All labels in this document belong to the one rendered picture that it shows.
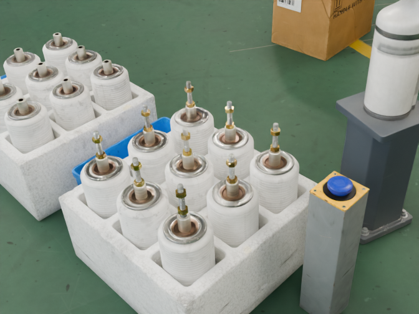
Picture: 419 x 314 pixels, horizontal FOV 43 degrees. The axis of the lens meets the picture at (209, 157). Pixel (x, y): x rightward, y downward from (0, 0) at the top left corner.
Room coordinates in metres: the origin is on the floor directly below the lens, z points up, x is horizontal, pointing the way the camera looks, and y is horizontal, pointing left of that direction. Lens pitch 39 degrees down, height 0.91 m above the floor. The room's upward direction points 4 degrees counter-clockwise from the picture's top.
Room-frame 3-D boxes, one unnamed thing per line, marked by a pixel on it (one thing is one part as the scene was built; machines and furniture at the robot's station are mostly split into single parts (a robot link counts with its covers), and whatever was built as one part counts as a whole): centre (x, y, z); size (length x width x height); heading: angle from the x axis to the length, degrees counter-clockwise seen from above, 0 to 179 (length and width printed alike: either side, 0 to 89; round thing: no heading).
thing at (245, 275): (0.81, 0.04, 0.09); 0.39 x 0.39 x 0.18; 42
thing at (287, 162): (0.80, -0.13, 0.25); 0.08 x 0.08 x 0.01
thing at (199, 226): (0.64, 0.05, 0.25); 0.08 x 0.08 x 0.01
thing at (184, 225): (0.64, 0.05, 0.26); 0.02 x 0.02 x 0.03
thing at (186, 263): (0.64, 0.05, 0.16); 0.10 x 0.10 x 0.18
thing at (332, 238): (0.64, -0.21, 0.16); 0.07 x 0.07 x 0.31; 42
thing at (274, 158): (0.80, -0.13, 0.26); 0.02 x 0.02 x 0.03
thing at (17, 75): (1.30, 0.48, 0.16); 0.10 x 0.10 x 0.18
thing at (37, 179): (1.21, 0.41, 0.09); 0.39 x 0.39 x 0.18; 41
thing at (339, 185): (0.64, -0.21, 0.32); 0.04 x 0.04 x 0.02
